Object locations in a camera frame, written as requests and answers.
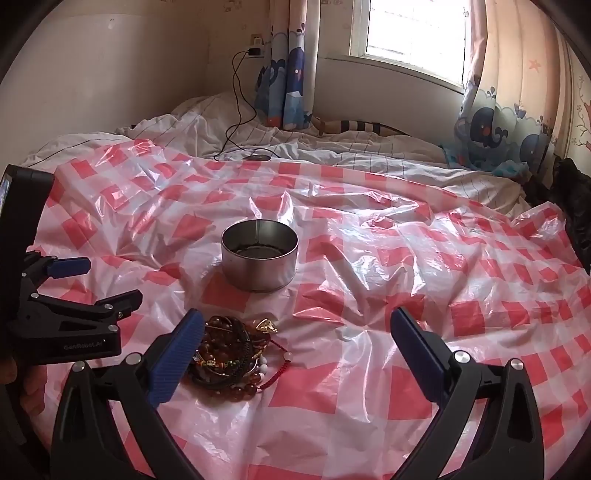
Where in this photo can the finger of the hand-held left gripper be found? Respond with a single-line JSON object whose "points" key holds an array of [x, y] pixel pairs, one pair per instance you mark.
{"points": [[115, 307], [69, 267]]}

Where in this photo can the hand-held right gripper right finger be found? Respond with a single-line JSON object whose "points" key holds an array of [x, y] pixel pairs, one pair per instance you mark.
{"points": [[415, 355]]}

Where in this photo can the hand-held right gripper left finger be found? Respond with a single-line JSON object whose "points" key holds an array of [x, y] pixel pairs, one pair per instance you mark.
{"points": [[178, 355]]}

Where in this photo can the round metal tin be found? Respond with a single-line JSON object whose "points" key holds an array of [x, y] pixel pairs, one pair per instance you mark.
{"points": [[258, 272]]}

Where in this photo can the person's left hand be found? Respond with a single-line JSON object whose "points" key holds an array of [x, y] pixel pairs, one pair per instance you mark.
{"points": [[30, 385]]}

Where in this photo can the red checked plastic sheet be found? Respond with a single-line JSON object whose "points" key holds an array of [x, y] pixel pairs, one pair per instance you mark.
{"points": [[369, 258]]}

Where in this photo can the white striped duvet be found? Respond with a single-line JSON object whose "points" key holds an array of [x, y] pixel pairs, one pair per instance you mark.
{"points": [[194, 129]]}

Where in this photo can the dark flat device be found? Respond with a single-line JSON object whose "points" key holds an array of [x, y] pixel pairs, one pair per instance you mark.
{"points": [[256, 157]]}

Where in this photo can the black garment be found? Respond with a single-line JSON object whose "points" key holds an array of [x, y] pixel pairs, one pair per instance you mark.
{"points": [[568, 198]]}

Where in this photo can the whale print curtain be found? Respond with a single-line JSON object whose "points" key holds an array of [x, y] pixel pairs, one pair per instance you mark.
{"points": [[498, 124], [293, 69]]}

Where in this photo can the window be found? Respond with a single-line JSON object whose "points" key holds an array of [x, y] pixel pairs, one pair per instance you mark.
{"points": [[415, 32]]}

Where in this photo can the tree branch wall sticker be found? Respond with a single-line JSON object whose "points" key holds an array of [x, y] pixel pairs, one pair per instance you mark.
{"points": [[582, 120]]}

